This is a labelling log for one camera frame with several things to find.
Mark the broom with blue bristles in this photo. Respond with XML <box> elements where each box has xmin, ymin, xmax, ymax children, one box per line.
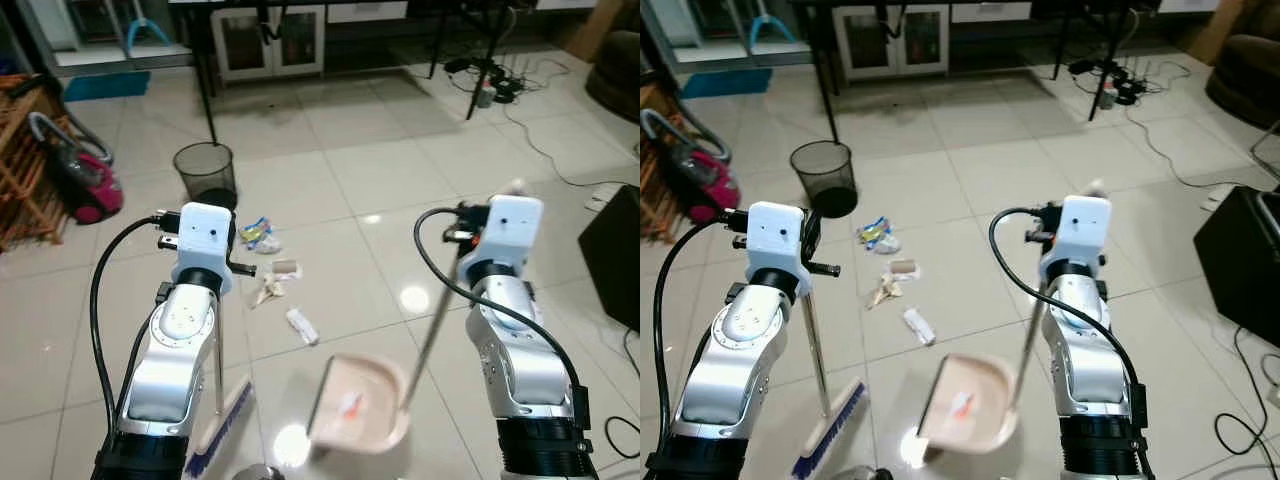
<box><xmin>184</xmin><ymin>298</ymin><xmax>258</xmax><ymax>480</ymax></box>
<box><xmin>794</xmin><ymin>272</ymin><xmax>870</xmax><ymax>478</ymax></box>

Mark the beige long-handled dustpan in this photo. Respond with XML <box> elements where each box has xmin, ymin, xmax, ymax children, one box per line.
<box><xmin>916</xmin><ymin>178</ymin><xmax>1107</xmax><ymax>457</ymax></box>
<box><xmin>304</xmin><ymin>178</ymin><xmax>532</xmax><ymax>457</ymax></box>

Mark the blue floor mat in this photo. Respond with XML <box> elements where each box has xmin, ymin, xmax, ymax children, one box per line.
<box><xmin>679</xmin><ymin>67</ymin><xmax>774</xmax><ymax>100</ymax></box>
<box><xmin>61</xmin><ymin>69</ymin><xmax>152</xmax><ymax>103</ymax></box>

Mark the black mesh waste bin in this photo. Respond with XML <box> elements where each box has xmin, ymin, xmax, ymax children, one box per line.
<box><xmin>789</xmin><ymin>140</ymin><xmax>860</xmax><ymax>220</ymax></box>
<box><xmin>172</xmin><ymin>141</ymin><xmax>240</xmax><ymax>212</ymax></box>

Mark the blue yellow snack wrapper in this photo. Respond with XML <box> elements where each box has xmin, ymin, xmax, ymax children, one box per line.
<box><xmin>857</xmin><ymin>216</ymin><xmax>902</xmax><ymax>255</ymax></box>
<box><xmin>237</xmin><ymin>216</ymin><xmax>284</xmax><ymax>255</ymax></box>

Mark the crumpled beige paper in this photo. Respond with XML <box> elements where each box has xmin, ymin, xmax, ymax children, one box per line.
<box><xmin>249</xmin><ymin>277</ymin><xmax>290</xmax><ymax>310</ymax></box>
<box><xmin>867</xmin><ymin>279</ymin><xmax>907</xmax><ymax>310</ymax></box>

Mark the magenta vacuum cleaner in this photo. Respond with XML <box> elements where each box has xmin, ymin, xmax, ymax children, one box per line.
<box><xmin>641</xmin><ymin>108</ymin><xmax>742</xmax><ymax>227</ymax></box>
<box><xmin>27</xmin><ymin>110</ymin><xmax>127</xmax><ymax>227</ymax></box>

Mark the white paper wrapper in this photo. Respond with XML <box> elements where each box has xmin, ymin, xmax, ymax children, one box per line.
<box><xmin>284</xmin><ymin>307</ymin><xmax>322</xmax><ymax>347</ymax></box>
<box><xmin>902</xmin><ymin>307</ymin><xmax>939</xmax><ymax>347</ymax></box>

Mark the black power strip with plugs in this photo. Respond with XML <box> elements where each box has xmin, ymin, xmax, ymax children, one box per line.
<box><xmin>444</xmin><ymin>57</ymin><xmax>533</xmax><ymax>109</ymax></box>
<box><xmin>1067</xmin><ymin>57</ymin><xmax>1153</xmax><ymax>109</ymax></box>

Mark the black box case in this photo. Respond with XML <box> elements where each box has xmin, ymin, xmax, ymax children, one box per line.
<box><xmin>1192</xmin><ymin>184</ymin><xmax>1280</xmax><ymax>348</ymax></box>
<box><xmin>577</xmin><ymin>184</ymin><xmax>641</xmax><ymax>333</ymax></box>

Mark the black metal-legged table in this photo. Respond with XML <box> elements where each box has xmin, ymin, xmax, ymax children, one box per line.
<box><xmin>168</xmin><ymin>0</ymin><xmax>601</xmax><ymax>147</ymax></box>
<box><xmin>795</xmin><ymin>0</ymin><xmax>1217</xmax><ymax>143</ymax></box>

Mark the brown armchair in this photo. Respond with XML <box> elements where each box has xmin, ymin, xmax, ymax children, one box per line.
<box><xmin>584</xmin><ymin>29</ymin><xmax>641</xmax><ymax>123</ymax></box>
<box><xmin>1204</xmin><ymin>33</ymin><xmax>1280</xmax><ymax>128</ymax></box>

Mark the white glass-door cabinet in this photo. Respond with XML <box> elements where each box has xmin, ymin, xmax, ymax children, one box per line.
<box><xmin>832</xmin><ymin>4</ymin><xmax>951</xmax><ymax>81</ymax></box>
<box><xmin>209</xmin><ymin>4</ymin><xmax>328</xmax><ymax>82</ymax></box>

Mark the white glass shelf unit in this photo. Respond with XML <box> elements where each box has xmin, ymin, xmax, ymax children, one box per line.
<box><xmin>14</xmin><ymin>0</ymin><xmax>193</xmax><ymax>73</ymax></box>
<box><xmin>640</xmin><ymin>0</ymin><xmax>813</xmax><ymax>69</ymax></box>

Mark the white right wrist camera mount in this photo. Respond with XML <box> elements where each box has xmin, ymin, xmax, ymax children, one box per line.
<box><xmin>1040</xmin><ymin>195</ymin><xmax>1114</xmax><ymax>283</ymax></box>
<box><xmin>479</xmin><ymin>195</ymin><xmax>547</xmax><ymax>283</ymax></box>

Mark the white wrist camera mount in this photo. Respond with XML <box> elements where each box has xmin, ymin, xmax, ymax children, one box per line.
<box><xmin>1040</xmin><ymin>195</ymin><xmax>1114</xmax><ymax>283</ymax></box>
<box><xmin>171</xmin><ymin>202</ymin><xmax>240</xmax><ymax>293</ymax></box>
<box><xmin>744</xmin><ymin>201</ymin><xmax>810</xmax><ymax>293</ymax></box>
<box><xmin>479</xmin><ymin>195</ymin><xmax>547</xmax><ymax>283</ymax></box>

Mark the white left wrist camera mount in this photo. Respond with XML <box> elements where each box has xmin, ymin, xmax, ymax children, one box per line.
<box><xmin>744</xmin><ymin>201</ymin><xmax>810</xmax><ymax>293</ymax></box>
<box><xmin>171</xmin><ymin>202</ymin><xmax>240</xmax><ymax>293</ymax></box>

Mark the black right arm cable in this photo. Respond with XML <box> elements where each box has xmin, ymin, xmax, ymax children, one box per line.
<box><xmin>988</xmin><ymin>206</ymin><xmax>1147</xmax><ymax>406</ymax></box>
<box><xmin>413</xmin><ymin>206</ymin><xmax>591</xmax><ymax>406</ymax></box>

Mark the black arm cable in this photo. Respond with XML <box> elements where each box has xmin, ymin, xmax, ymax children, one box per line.
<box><xmin>651</xmin><ymin>214</ymin><xmax>749</xmax><ymax>446</ymax></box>
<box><xmin>89</xmin><ymin>213</ymin><xmax>179</xmax><ymax>426</ymax></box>
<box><xmin>413</xmin><ymin>206</ymin><xmax>591</xmax><ymax>406</ymax></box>
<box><xmin>988</xmin><ymin>206</ymin><xmax>1147</xmax><ymax>406</ymax></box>

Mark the long black floor cable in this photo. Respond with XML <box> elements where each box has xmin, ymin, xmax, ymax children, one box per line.
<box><xmin>1122</xmin><ymin>105</ymin><xmax>1253</xmax><ymax>193</ymax></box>
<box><xmin>498</xmin><ymin>103</ymin><xmax>626</xmax><ymax>193</ymax></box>

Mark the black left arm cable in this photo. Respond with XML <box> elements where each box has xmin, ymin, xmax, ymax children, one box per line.
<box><xmin>89</xmin><ymin>213</ymin><xmax>179</xmax><ymax>426</ymax></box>
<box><xmin>651</xmin><ymin>214</ymin><xmax>749</xmax><ymax>446</ymax></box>

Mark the looped black floor cable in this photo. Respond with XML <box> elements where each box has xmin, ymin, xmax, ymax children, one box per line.
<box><xmin>1213</xmin><ymin>326</ymin><xmax>1280</xmax><ymax>463</ymax></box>
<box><xmin>600</xmin><ymin>328</ymin><xmax>641</xmax><ymax>463</ymax></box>

